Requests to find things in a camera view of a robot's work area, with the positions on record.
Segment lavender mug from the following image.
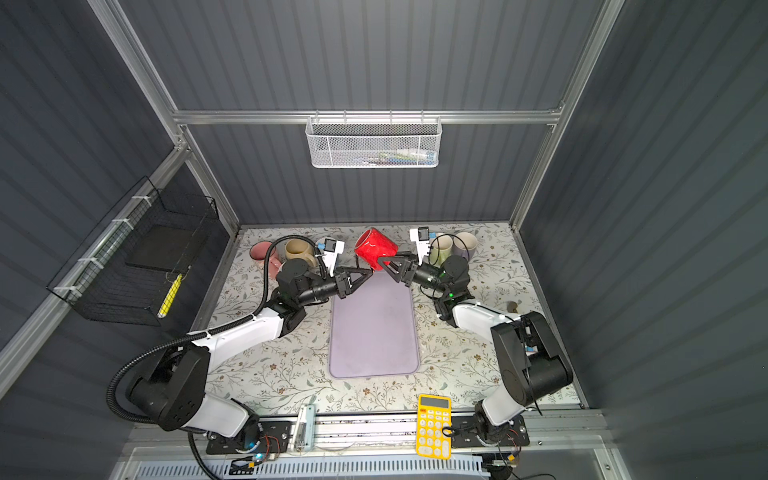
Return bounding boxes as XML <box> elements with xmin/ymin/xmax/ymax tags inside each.
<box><xmin>453</xmin><ymin>232</ymin><xmax>478</xmax><ymax>261</ymax></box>

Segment yellow calculator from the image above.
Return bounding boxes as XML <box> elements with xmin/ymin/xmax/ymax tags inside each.
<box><xmin>415</xmin><ymin>394</ymin><xmax>452</xmax><ymax>460</ymax></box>

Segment yellow marker in basket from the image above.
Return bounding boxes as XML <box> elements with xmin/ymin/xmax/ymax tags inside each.
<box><xmin>157</xmin><ymin>274</ymin><xmax>184</xmax><ymax>319</ymax></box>

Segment items in white basket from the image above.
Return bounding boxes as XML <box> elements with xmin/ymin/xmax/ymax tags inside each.
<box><xmin>356</xmin><ymin>148</ymin><xmax>438</xmax><ymax>167</ymax></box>

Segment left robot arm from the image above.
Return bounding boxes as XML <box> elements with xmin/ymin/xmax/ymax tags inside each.
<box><xmin>106</xmin><ymin>259</ymin><xmax>373</xmax><ymax>454</ymax></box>

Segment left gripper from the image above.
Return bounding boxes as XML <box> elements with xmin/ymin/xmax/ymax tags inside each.
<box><xmin>295</xmin><ymin>266</ymin><xmax>370</xmax><ymax>310</ymax></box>

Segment black wire basket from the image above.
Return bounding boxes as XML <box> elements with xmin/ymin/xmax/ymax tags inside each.
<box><xmin>47</xmin><ymin>177</ymin><xmax>219</xmax><ymax>326</ymax></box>

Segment beige speckled mug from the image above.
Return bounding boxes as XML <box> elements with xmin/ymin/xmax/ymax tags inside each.
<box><xmin>285</xmin><ymin>239</ymin><xmax>318</xmax><ymax>268</ymax></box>

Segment green mug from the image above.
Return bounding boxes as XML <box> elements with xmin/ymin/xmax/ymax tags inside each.
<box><xmin>428</xmin><ymin>233</ymin><xmax>453</xmax><ymax>266</ymax></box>

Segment white wire basket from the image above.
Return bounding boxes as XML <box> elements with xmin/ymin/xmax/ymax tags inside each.
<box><xmin>305</xmin><ymin>118</ymin><xmax>443</xmax><ymax>169</ymax></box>

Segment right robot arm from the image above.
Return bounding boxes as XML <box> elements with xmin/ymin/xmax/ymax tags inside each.
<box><xmin>377</xmin><ymin>253</ymin><xmax>574</xmax><ymax>444</ymax></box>

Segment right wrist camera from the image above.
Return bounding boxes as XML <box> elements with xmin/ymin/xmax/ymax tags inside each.
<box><xmin>409</xmin><ymin>226</ymin><xmax>432</xmax><ymax>264</ymax></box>

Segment lavender tray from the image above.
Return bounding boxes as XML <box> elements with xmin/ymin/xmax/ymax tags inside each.
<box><xmin>329</xmin><ymin>271</ymin><xmax>420</xmax><ymax>379</ymax></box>

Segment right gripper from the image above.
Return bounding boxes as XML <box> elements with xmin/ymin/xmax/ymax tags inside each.
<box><xmin>379</xmin><ymin>254</ymin><xmax>450</xmax><ymax>299</ymax></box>

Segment red mug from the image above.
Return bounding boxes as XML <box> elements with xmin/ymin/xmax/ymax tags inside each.
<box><xmin>354</xmin><ymin>227</ymin><xmax>398</xmax><ymax>271</ymax></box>

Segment black pad in basket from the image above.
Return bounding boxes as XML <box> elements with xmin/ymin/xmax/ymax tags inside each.
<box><xmin>125</xmin><ymin>225</ymin><xmax>204</xmax><ymax>273</ymax></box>

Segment pink ghost mug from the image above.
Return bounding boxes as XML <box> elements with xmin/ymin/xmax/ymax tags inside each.
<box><xmin>249</xmin><ymin>241</ymin><xmax>282</xmax><ymax>280</ymax></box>

